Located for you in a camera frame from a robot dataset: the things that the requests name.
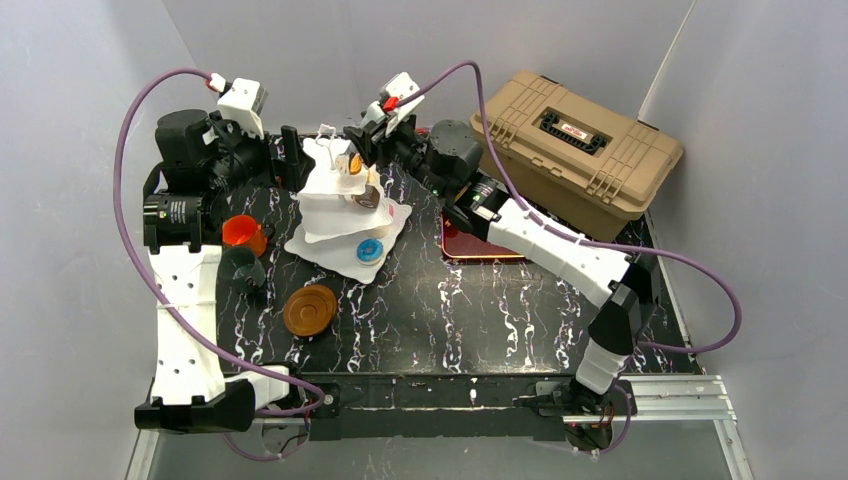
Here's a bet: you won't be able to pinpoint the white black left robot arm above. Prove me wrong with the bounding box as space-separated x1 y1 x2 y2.
134 109 315 433

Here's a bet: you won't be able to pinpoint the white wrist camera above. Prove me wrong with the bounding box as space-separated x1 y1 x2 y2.
207 73 267 140
359 72 425 137

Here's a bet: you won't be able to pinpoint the red dessert tray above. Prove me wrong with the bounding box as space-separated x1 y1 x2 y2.
441 213 524 262

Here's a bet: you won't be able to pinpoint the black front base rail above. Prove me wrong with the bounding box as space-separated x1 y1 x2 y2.
302 372 572 441

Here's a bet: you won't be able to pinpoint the dark green cup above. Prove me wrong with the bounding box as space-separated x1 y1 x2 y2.
217 246 266 294

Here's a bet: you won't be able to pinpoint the white coconut ball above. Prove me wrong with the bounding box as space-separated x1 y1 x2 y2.
371 224 392 239

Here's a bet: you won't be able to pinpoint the white three-tier cake stand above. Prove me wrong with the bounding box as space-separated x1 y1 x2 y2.
284 124 412 284

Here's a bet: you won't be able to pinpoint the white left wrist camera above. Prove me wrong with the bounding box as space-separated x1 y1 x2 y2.
207 73 267 140

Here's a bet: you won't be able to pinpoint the brown round wooden lid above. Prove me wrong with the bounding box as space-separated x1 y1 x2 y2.
283 284 338 337

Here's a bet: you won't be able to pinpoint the tan plastic toolbox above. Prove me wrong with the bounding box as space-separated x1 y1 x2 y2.
470 71 683 242

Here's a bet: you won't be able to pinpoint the chocolate swirl roll cake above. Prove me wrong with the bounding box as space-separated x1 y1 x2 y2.
351 184 382 209

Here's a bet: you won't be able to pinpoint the orange plastic cup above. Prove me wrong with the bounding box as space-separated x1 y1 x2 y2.
222 214 276 257

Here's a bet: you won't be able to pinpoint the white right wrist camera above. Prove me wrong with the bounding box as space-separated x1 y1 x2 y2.
359 72 425 137

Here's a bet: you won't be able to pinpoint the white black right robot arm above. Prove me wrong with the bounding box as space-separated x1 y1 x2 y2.
343 120 661 396

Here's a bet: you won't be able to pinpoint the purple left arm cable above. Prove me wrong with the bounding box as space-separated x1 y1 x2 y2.
112 67 327 462

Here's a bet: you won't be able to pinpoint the metal serving tongs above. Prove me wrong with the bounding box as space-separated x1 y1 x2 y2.
333 153 360 177

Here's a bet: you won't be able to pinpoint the blue sprinkled donut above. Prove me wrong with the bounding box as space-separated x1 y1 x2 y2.
355 238 385 265

